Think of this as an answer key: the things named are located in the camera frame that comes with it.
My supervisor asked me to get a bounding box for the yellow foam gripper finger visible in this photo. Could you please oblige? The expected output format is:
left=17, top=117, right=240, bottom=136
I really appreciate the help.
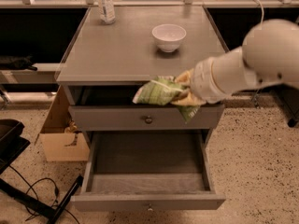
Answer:
left=175, top=69, right=193, bottom=86
left=171, top=91, right=206, bottom=106

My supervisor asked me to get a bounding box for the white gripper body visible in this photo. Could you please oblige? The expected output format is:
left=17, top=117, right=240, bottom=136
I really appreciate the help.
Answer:
left=191, top=58, right=228, bottom=104

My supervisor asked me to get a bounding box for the green jalapeno chip bag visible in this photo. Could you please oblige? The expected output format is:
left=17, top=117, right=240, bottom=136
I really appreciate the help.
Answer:
left=133, top=76, right=201, bottom=123

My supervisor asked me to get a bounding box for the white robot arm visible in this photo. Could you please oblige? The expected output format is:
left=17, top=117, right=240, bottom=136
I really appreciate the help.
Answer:
left=172, top=20, right=299, bottom=105

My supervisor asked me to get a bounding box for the round top drawer knob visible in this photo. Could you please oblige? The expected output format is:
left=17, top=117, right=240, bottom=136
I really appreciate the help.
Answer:
left=144, top=116, right=153, bottom=124

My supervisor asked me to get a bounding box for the grey drawer cabinet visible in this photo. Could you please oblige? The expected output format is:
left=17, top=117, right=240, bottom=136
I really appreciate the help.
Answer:
left=54, top=5, right=230, bottom=133

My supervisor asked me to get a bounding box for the grey open middle drawer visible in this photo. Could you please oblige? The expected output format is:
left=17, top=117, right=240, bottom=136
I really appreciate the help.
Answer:
left=71, top=131, right=225, bottom=212

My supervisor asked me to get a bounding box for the grey top drawer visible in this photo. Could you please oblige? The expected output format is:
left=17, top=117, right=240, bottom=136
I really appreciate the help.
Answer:
left=69, top=105, right=224, bottom=131

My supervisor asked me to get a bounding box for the white ceramic bowl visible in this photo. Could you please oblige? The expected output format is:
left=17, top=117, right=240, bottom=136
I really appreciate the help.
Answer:
left=151, top=24, right=187, bottom=52

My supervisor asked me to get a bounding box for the clear plastic water bottle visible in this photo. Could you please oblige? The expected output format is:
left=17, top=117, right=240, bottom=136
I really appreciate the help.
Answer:
left=97, top=0, right=116, bottom=24

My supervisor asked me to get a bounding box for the open cardboard box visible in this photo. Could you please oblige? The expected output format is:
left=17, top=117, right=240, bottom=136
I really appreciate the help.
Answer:
left=39, top=87, right=90, bottom=161

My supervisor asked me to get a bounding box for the black object on shelf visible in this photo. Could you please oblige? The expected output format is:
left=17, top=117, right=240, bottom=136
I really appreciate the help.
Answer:
left=0, top=56, right=37, bottom=71

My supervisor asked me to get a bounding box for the black floor stand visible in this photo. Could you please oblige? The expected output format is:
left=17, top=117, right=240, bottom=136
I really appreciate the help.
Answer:
left=0, top=119, right=84, bottom=224

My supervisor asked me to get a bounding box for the white hanging cable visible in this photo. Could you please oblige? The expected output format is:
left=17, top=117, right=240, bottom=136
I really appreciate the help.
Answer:
left=251, top=0, right=265, bottom=25

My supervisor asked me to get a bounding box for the metal shelf rail frame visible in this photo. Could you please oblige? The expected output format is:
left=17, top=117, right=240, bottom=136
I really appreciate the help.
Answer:
left=0, top=0, right=299, bottom=110

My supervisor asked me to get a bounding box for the black floor cable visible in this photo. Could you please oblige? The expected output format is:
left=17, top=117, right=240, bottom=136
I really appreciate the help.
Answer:
left=8, top=164, right=81, bottom=224

